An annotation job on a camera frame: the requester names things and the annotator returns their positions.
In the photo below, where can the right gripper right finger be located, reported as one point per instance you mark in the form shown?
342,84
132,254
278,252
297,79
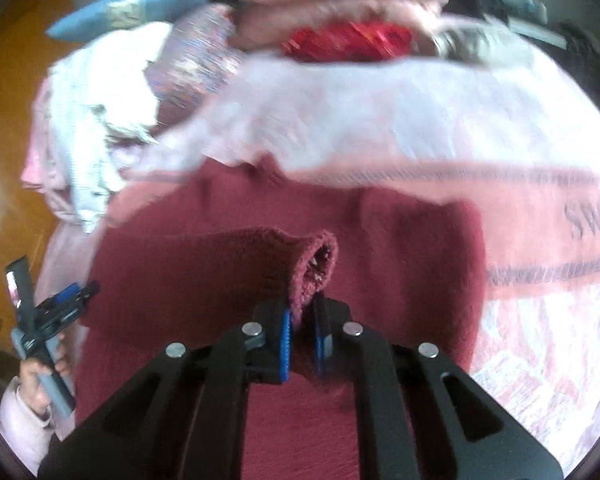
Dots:
418,414

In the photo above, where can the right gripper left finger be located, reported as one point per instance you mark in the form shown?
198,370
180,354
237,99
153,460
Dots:
183,415

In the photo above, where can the dark red knit sweater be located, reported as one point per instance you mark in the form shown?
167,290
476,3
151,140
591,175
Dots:
195,263

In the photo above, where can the pink sleeved left forearm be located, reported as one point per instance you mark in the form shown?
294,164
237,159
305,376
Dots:
28,425

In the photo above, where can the pale pink crumpled garment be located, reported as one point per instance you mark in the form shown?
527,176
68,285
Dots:
44,171

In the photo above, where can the white crumpled garment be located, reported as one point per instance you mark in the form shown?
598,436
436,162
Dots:
99,96

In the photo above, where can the pink sweet dreams bed blanket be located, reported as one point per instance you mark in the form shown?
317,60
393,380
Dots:
522,142

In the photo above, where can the floral patterned pillow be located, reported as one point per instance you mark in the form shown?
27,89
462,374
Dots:
195,62

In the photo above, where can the blue pillow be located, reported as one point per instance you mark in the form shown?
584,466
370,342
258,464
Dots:
103,16

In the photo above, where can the grey white folded garment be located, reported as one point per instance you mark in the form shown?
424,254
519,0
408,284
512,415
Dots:
467,43

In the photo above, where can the lower folded pink blanket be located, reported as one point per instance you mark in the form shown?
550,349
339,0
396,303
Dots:
259,26

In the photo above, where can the red shiny plastic bag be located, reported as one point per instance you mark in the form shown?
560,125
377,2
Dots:
357,42

